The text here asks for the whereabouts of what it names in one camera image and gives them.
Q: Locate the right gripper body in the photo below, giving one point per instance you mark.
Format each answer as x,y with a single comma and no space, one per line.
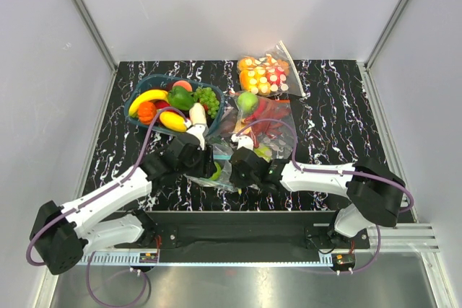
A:
240,179

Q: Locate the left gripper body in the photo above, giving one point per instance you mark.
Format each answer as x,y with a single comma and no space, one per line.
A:
196,166

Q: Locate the green apple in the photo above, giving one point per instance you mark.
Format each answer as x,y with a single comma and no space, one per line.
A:
217,173
247,102

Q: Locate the fake yellow lemon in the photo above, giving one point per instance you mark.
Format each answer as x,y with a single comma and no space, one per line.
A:
173,121

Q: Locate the fake green bell pepper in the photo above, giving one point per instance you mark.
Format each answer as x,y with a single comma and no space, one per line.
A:
180,98

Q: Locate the orange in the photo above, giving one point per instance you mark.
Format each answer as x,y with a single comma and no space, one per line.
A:
146,112

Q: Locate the fake peach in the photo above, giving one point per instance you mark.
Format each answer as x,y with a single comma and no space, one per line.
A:
184,84

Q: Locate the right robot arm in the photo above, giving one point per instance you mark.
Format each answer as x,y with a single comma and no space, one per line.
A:
374,192

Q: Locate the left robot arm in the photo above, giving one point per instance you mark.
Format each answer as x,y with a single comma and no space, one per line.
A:
62,235

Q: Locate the vegetable zip bag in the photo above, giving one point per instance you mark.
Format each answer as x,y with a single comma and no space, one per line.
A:
270,126

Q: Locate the sliced fruit zip bag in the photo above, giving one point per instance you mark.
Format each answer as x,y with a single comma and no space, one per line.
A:
271,73

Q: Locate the white eggplant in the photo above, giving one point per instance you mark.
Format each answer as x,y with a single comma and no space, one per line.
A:
198,115

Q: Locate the red dragon fruit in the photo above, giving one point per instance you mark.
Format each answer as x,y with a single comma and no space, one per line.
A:
161,104

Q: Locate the green grapes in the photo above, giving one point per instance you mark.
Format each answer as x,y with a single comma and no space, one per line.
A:
208,99

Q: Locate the yellow banana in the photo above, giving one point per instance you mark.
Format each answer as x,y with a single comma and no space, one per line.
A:
153,94

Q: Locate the teal plastic basket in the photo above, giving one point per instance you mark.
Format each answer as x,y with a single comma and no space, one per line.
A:
164,82

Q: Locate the black marble mat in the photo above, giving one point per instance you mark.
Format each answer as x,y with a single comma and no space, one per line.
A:
334,124

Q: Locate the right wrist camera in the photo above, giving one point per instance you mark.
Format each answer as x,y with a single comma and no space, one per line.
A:
243,141

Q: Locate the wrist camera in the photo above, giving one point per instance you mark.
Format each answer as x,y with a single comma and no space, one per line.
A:
199,131
243,141

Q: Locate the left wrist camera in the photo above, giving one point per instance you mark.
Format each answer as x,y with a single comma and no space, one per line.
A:
199,131

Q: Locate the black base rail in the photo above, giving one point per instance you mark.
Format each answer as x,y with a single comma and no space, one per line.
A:
231,238

